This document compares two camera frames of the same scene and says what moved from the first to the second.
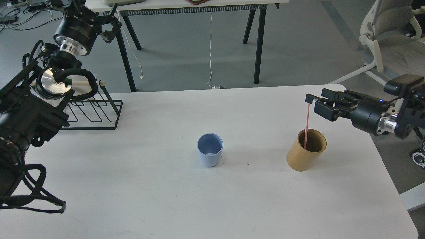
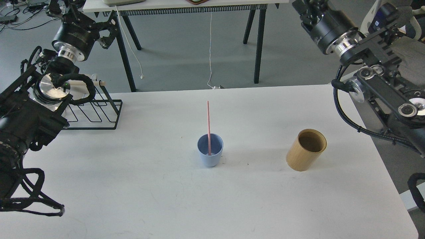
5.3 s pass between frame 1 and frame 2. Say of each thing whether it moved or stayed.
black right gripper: moved
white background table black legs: stayed
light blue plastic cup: stayed
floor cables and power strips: stayed
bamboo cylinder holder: stayed
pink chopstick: moved
